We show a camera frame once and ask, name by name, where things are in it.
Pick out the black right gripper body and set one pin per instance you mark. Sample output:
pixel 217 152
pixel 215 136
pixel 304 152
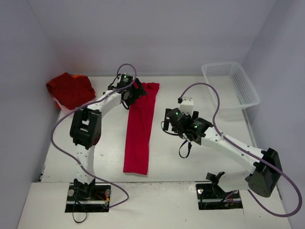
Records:
pixel 173 123

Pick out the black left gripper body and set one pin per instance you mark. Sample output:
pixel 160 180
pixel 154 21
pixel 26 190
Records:
pixel 138 90

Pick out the magenta t shirt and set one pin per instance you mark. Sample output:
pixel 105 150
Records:
pixel 139 127

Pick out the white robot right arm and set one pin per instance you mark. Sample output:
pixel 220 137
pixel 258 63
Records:
pixel 261 167

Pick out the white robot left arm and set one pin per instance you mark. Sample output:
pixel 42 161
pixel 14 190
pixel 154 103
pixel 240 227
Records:
pixel 86 127

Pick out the white plastic basket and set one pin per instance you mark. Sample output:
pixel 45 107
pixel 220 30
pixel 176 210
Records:
pixel 232 84

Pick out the dark red folded t shirt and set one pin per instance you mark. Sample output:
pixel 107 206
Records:
pixel 71 92

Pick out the pink folded t shirt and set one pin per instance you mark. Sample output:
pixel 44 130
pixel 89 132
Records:
pixel 66 110

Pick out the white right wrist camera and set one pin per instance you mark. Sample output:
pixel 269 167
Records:
pixel 186 105

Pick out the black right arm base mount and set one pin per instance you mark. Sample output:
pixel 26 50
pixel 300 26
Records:
pixel 211 197

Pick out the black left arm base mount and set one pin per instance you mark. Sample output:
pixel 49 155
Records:
pixel 92 198

